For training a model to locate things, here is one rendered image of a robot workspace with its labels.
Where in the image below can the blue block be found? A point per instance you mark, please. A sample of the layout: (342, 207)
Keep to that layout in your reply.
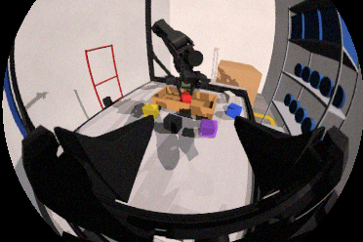
(233, 110)

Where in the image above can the red block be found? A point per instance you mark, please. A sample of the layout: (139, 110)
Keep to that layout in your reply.
(185, 97)

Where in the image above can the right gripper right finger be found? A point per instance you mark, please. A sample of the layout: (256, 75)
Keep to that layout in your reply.
(271, 153)

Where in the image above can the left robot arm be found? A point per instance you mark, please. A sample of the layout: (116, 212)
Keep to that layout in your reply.
(180, 51)

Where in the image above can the purple block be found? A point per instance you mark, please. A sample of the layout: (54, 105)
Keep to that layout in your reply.
(208, 128)

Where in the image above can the orange-tan shallow tray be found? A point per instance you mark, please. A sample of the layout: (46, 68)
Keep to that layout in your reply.
(197, 98)

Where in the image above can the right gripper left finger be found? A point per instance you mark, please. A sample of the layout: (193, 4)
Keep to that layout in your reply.
(115, 156)

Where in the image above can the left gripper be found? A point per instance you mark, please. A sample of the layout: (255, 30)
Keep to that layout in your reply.
(170, 79)

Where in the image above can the yellow block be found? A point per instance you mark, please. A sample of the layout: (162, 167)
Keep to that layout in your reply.
(150, 109)

